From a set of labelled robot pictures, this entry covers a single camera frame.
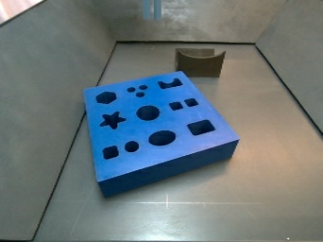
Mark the dark curved holder stand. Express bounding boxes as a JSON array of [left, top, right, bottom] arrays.
[[175, 48, 225, 78]]

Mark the blue shape-sorting board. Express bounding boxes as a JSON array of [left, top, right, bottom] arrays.
[[83, 72, 240, 197]]

